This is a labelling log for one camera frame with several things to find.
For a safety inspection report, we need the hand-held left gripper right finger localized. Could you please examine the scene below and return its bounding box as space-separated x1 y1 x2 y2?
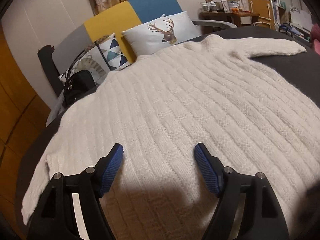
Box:
194 143 290 240

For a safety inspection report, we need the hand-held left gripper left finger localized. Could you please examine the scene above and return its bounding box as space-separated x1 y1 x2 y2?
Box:
26 143 124 240

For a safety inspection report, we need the white knit sweater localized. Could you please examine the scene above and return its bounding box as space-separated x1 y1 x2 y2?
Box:
21 34 319 240

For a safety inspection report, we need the black handbag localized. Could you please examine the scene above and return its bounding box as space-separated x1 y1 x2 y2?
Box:
63 52 97 109

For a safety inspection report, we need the striped animal print pillow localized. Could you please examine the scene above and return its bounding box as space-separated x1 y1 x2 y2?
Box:
59 45 110 85

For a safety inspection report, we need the black upright board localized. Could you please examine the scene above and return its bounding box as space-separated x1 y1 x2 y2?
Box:
37 45 64 97

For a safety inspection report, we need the orange wooden wardrobe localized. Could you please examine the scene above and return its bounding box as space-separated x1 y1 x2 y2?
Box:
0 25 50 230

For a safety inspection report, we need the deer print pillow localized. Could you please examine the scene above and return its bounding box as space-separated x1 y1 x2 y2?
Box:
121 11 202 57

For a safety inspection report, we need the grey yellow blue sofa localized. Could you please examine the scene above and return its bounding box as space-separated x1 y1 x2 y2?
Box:
46 0 238 128

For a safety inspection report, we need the wooden side table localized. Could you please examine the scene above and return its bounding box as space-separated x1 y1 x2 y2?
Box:
200 10 260 28

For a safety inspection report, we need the blue cloth bag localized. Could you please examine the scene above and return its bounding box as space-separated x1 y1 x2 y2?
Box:
277 22 300 38

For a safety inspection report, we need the wooden folding chair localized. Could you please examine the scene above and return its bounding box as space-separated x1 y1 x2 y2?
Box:
247 0 275 29

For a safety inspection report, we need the pink cloth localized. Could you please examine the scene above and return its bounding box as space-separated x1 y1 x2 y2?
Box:
311 25 320 53

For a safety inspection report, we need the white pole stand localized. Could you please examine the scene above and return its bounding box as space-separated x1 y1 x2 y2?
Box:
265 0 279 30

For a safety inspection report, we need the brown checkered strap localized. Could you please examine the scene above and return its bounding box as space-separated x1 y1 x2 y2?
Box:
84 36 110 52

